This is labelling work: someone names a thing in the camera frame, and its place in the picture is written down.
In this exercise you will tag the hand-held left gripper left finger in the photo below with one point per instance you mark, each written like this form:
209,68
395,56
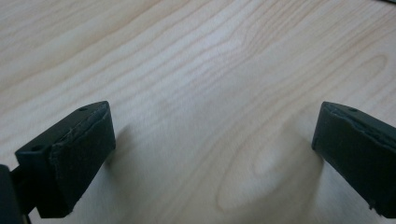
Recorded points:
71,161

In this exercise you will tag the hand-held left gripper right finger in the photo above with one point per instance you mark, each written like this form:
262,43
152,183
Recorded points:
358,155

